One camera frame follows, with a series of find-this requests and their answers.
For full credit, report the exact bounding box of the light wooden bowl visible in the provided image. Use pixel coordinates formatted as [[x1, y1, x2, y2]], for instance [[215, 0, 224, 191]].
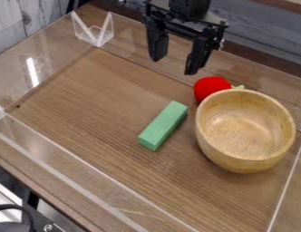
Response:
[[195, 89, 295, 173]]

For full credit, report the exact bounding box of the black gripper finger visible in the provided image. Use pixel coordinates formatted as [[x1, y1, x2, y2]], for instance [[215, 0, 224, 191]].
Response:
[[184, 27, 215, 75], [145, 16, 168, 62]]

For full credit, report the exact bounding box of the clear acrylic tray wall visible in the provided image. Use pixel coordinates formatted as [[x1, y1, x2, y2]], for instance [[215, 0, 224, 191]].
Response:
[[0, 6, 301, 232]]

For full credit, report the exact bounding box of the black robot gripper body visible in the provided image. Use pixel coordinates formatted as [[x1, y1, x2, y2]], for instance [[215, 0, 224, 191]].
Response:
[[143, 0, 228, 50]]

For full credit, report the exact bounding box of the clear acrylic corner bracket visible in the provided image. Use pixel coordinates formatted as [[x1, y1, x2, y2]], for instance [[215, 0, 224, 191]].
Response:
[[71, 12, 113, 47]]

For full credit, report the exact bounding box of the black cable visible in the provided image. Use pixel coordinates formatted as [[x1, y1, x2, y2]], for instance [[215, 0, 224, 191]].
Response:
[[0, 204, 36, 232]]

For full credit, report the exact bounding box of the green rectangular block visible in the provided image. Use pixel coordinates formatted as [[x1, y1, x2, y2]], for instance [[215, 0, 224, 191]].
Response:
[[137, 101, 188, 151]]

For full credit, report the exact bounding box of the black metal table bracket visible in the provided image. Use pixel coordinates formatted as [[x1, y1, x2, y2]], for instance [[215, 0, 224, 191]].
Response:
[[21, 190, 65, 232]]

